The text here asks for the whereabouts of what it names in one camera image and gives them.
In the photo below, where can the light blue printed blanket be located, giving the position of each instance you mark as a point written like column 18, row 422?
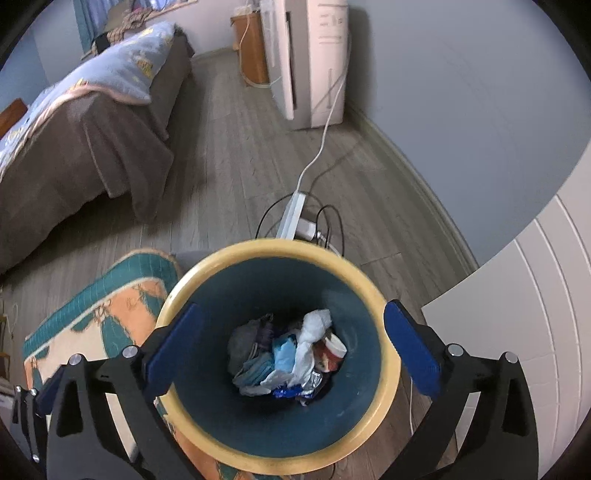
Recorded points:
column 115, row 60

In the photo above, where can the white crumpled tissue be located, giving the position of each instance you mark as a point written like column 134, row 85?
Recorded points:
column 318, row 325

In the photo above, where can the white air purifier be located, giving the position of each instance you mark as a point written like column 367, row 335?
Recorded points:
column 314, row 60

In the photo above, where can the red and white paper cup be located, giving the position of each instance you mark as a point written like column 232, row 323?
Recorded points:
column 330, row 353

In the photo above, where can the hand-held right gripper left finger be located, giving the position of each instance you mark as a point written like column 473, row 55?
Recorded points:
column 175, row 353

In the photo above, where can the white panelled cabinet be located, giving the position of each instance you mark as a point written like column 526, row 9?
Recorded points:
column 531, row 323

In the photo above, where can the yellow rimmed teal trash bin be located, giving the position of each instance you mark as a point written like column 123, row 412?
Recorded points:
column 258, row 434

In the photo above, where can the bed with brown cover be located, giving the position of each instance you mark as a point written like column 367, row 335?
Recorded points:
column 69, row 161

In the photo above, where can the white plug adapter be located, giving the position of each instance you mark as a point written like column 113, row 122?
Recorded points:
column 305, row 229

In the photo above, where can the wooden headboard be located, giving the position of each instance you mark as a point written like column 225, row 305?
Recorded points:
column 11, row 117

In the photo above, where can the blue and white foil packet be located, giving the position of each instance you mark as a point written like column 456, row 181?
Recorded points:
column 295, row 392

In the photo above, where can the pile of clothes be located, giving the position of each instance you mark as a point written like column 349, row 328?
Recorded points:
column 131, row 18

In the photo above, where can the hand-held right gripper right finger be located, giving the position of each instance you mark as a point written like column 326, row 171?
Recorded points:
column 413, row 353

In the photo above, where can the teal and orange patterned cushion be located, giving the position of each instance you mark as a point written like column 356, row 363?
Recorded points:
column 115, row 295

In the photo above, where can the grey crumpled cloth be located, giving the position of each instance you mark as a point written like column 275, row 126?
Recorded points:
column 244, row 341

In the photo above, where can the wooden cabinet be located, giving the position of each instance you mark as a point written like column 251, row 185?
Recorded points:
column 251, row 46

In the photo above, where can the blue curtain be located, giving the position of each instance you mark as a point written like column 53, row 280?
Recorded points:
column 90, row 23

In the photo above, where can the blue face mask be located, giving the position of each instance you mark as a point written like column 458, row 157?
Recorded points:
column 284, row 355

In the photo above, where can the white power strip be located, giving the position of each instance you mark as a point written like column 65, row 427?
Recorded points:
column 291, row 214

